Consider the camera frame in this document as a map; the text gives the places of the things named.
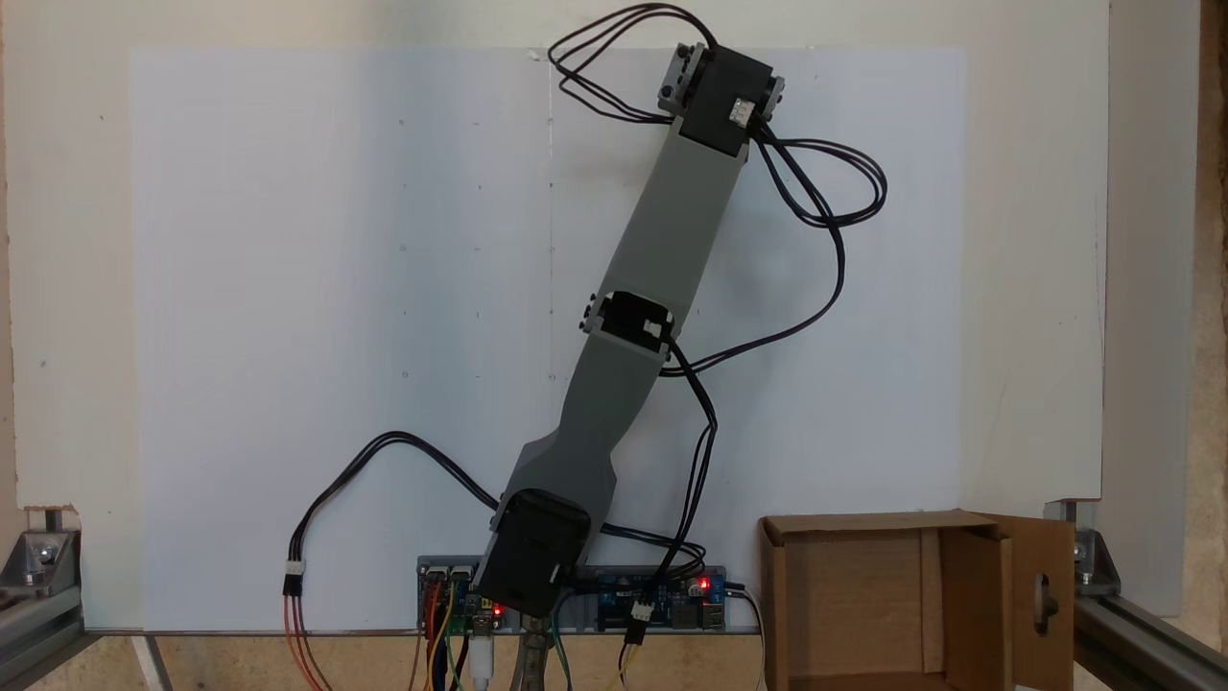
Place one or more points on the grey printed robot arm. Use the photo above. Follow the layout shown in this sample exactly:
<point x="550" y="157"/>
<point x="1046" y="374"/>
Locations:
<point x="672" y="221"/>

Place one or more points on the blue circuit board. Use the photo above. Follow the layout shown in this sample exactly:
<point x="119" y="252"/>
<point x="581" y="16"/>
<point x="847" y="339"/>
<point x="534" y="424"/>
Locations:
<point x="672" y="605"/>

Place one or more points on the grey board mounting plate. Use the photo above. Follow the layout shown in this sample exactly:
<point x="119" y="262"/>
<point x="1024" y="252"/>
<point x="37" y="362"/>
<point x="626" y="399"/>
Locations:
<point x="441" y="561"/>

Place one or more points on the metal table clamp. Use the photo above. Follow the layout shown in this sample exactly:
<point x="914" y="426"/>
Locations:
<point x="535" y="662"/>

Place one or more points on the brown cardboard box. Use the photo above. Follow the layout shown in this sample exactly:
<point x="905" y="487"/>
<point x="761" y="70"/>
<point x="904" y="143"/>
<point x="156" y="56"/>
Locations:
<point x="844" y="595"/>

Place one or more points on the metal corner bracket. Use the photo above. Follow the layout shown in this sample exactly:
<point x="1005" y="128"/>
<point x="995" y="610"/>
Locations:
<point x="38" y="561"/>
<point x="1089" y="561"/>

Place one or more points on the aluminium frame post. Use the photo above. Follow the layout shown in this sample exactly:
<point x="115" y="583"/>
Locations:
<point x="34" y="633"/>
<point x="1151" y="643"/>

